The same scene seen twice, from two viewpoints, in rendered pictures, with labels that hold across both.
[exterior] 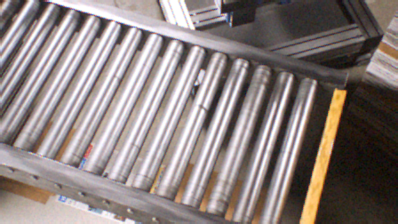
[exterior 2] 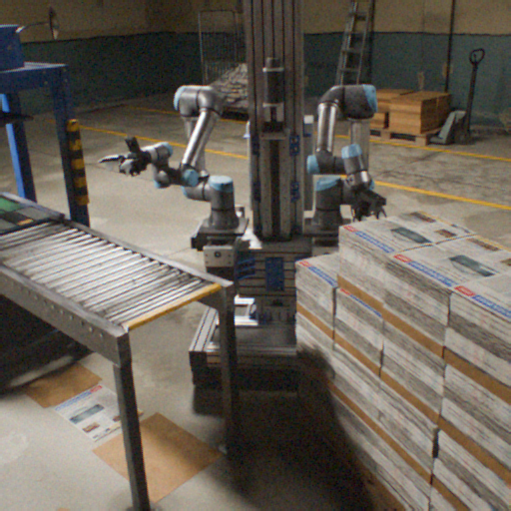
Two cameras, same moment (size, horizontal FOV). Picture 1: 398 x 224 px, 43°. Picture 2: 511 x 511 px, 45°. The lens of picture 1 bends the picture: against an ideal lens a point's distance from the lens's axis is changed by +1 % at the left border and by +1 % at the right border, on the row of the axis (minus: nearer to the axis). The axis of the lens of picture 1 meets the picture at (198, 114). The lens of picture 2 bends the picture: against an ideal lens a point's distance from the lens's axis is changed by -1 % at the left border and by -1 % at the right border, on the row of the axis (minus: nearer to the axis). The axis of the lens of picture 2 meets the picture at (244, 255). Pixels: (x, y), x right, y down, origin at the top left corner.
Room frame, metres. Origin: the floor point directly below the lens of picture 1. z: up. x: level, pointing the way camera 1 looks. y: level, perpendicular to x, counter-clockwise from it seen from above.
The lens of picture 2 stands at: (-1.19, -1.40, 1.81)
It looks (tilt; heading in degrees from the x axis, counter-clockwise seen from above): 22 degrees down; 26
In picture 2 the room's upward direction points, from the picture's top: 2 degrees counter-clockwise
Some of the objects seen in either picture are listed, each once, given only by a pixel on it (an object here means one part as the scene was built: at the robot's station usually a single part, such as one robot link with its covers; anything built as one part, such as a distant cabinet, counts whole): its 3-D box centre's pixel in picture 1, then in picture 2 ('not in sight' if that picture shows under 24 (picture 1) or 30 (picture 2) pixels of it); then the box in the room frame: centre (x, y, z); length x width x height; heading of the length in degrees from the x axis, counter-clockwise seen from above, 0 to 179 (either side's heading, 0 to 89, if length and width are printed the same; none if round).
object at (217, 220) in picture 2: not in sight; (223, 215); (1.30, -0.09, 0.87); 0.15 x 0.15 x 0.10
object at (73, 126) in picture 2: not in sight; (77, 163); (1.34, 0.79, 1.05); 0.05 x 0.05 x 0.45; 71
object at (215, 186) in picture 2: not in sight; (221, 191); (1.30, -0.08, 0.98); 0.13 x 0.12 x 0.14; 82
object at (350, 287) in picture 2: not in sight; (377, 288); (0.76, -0.97, 0.86); 0.29 x 0.16 x 0.04; 50
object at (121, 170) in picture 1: (148, 108); (105, 278); (0.65, 0.13, 0.77); 0.47 x 0.05 x 0.05; 161
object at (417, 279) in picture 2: not in sight; (460, 291); (0.65, -1.25, 0.95); 0.38 x 0.29 x 0.23; 140
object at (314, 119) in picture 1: (304, 147); (230, 382); (0.74, -0.37, 0.34); 0.06 x 0.06 x 0.68; 71
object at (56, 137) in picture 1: (83, 88); (80, 266); (0.72, 0.32, 0.77); 0.47 x 0.05 x 0.05; 161
